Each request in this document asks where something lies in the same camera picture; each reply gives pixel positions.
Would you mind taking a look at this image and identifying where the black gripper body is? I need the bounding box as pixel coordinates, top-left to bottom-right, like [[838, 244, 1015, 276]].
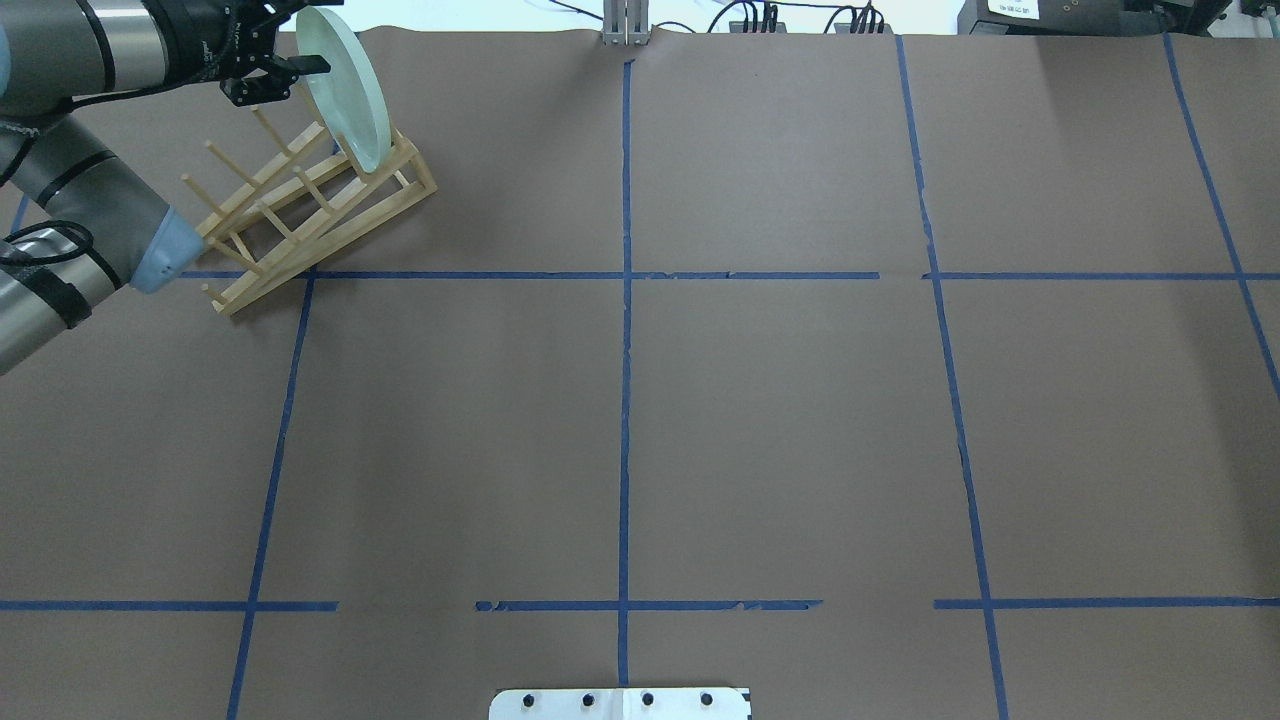
[[218, 1, 301, 108]]

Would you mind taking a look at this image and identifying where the wooden dish rack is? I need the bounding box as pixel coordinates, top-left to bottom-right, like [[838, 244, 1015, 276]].
[[180, 90, 438, 316]]

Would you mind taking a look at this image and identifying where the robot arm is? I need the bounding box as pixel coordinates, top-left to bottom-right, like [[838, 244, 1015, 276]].
[[1, 1, 329, 372]]

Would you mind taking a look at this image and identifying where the pale green plate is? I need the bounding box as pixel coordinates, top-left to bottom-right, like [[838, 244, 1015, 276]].
[[294, 6, 392, 173]]

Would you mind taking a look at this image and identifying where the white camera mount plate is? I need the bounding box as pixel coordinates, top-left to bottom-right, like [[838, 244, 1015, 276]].
[[488, 687, 753, 719]]

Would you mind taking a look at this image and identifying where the grey aluminium post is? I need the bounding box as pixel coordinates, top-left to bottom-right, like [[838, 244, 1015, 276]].
[[602, 0, 652, 47]]

